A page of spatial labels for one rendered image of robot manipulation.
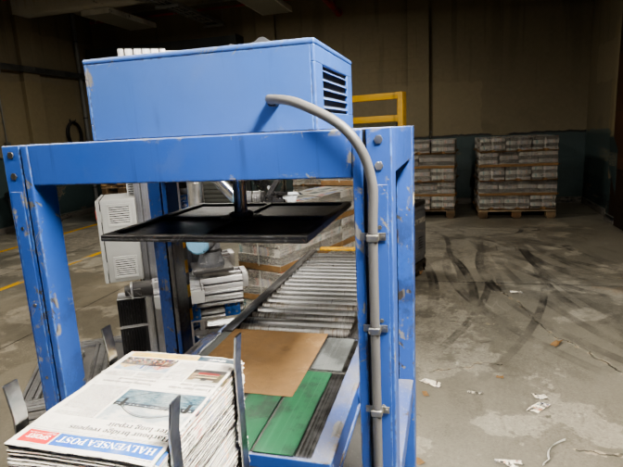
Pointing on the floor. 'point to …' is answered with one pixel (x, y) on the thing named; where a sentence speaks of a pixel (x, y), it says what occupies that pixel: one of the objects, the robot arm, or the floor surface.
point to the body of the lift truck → (419, 235)
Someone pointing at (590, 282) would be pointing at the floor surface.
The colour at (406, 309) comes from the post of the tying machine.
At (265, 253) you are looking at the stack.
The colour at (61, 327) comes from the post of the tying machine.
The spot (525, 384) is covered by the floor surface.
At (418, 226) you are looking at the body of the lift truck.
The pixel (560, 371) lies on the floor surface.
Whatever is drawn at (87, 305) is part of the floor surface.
